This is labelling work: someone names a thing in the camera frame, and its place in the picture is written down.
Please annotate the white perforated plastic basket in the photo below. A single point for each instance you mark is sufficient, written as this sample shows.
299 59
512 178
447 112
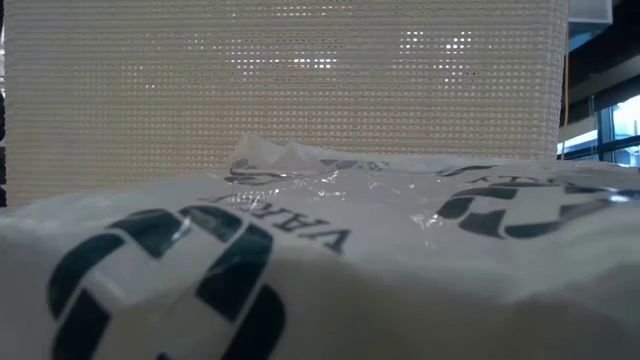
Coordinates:
300 100

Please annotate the clear printed plastic package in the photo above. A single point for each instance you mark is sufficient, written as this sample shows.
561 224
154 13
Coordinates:
350 280

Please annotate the window with blue light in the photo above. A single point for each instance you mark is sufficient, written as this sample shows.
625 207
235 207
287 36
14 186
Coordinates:
625 120

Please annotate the white ceiling box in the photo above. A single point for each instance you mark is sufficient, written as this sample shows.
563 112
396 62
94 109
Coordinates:
590 11

